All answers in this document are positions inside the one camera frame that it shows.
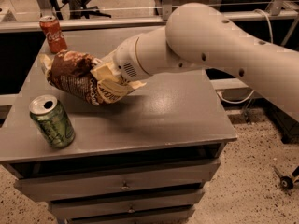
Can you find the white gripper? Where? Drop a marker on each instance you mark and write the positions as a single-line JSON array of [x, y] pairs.
[[125, 61]]

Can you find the brown chip bag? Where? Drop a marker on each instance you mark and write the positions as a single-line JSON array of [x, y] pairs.
[[70, 71]]

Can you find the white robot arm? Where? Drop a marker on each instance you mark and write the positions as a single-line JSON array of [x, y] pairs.
[[197, 36]]

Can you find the red cola can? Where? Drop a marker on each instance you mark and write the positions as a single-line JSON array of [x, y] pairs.
[[52, 30]]

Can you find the green soda can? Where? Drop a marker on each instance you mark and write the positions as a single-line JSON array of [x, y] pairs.
[[50, 118]]

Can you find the grey drawer cabinet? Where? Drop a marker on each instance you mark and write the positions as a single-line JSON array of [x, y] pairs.
[[164, 140]]

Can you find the top drawer knob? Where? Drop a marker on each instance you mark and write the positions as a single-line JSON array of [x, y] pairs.
[[125, 186]]

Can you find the drawer knob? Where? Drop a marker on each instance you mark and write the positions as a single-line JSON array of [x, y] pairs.
[[131, 209], [125, 186]]

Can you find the middle drawer knob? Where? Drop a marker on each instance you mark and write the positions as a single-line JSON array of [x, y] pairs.
[[131, 209]]

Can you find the black caster wheel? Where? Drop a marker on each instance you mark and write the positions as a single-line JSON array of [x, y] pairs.
[[288, 181]]

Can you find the metal railing frame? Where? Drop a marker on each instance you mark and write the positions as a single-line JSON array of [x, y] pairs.
[[18, 15]]

